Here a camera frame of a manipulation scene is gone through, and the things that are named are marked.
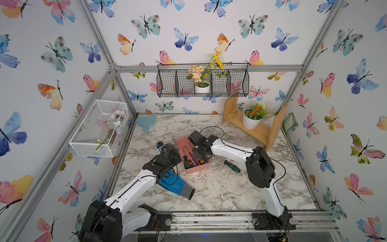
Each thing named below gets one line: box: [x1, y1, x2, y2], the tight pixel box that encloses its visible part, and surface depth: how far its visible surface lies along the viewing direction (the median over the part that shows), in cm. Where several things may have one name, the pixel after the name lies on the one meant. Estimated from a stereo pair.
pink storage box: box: [176, 135, 211, 175], surface depth 95 cm
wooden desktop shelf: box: [221, 96, 289, 152], surface depth 105 cm
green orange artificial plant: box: [244, 100, 270, 121], surface depth 93 cm
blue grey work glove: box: [157, 170, 196, 201], surface depth 84 cm
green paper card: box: [282, 111, 295, 133], surface depth 113 cm
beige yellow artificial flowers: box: [186, 52, 225, 85], surface depth 84 cm
